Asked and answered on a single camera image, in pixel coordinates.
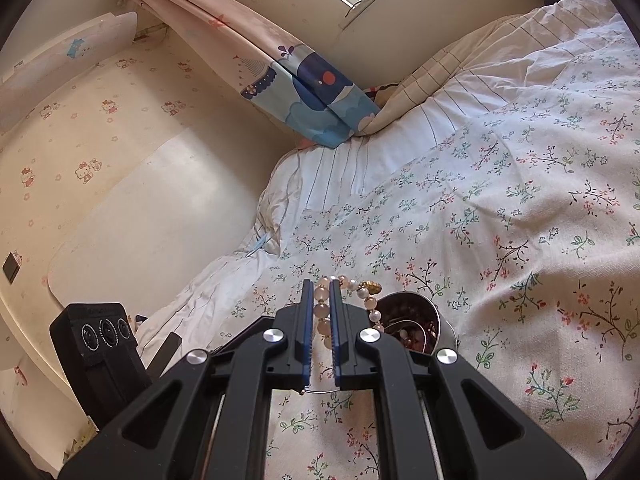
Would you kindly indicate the beige striped quilt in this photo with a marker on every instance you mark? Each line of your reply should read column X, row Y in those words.
column 450, row 60

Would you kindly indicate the blue and pink printed curtain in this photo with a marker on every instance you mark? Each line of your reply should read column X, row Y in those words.
column 310, row 85

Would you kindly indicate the floral print blanket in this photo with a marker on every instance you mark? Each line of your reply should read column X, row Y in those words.
column 500, row 260

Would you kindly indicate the small blue tag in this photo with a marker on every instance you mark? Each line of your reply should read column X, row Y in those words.
column 260, row 246

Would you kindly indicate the black wall socket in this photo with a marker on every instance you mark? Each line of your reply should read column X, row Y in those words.
column 11, row 266

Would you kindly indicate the black rectangular bar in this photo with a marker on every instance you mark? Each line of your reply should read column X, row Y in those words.
column 167, row 355

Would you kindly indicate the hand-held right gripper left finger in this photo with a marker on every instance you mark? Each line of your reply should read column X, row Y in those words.
column 306, row 332

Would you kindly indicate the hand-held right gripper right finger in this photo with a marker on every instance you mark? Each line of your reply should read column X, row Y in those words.
column 336, row 332

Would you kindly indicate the red patterned pillow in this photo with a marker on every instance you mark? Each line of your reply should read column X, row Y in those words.
column 380, row 95

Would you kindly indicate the round metal tin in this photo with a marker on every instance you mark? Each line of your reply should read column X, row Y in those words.
column 448, row 335

